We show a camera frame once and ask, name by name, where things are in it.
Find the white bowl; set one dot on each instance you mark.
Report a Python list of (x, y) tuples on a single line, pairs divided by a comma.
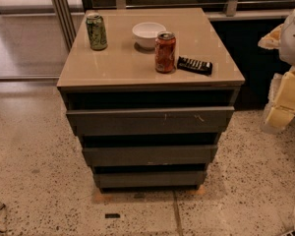
[(146, 33)]

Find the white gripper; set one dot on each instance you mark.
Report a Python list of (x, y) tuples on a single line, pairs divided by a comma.
[(294, 39)]

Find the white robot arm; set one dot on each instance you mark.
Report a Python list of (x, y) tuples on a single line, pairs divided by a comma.
[(286, 50)]

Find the grey drawer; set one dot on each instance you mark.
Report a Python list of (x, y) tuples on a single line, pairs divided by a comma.
[(128, 156), (150, 121), (149, 179)]

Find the green soda can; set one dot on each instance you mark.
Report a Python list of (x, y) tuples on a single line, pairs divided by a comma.
[(96, 31)]

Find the black snack bar packet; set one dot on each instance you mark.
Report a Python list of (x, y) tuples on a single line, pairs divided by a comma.
[(194, 66)]

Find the orange soda can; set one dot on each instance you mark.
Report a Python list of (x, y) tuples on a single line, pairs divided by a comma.
[(165, 45)]

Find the grey bottom drawer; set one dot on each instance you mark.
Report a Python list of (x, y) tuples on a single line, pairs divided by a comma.
[(149, 179)]

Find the grey drawer cabinet beige top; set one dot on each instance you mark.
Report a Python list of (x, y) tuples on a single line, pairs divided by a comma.
[(122, 76)]

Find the small black floor marker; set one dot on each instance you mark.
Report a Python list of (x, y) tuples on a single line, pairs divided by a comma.
[(112, 215)]

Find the grey top drawer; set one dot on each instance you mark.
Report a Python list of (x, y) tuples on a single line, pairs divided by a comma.
[(150, 121)]

